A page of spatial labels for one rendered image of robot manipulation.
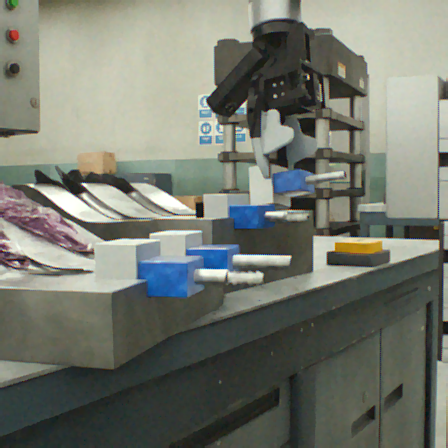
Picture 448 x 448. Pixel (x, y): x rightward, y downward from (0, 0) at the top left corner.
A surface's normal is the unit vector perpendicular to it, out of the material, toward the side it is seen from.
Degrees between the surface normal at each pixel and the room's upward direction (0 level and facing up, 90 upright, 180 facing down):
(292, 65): 82
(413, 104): 90
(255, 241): 90
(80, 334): 90
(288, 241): 90
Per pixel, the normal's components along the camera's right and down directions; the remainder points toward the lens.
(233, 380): 0.83, 0.03
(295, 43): -0.56, -0.08
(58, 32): -0.42, 0.06
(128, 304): 0.96, 0.00
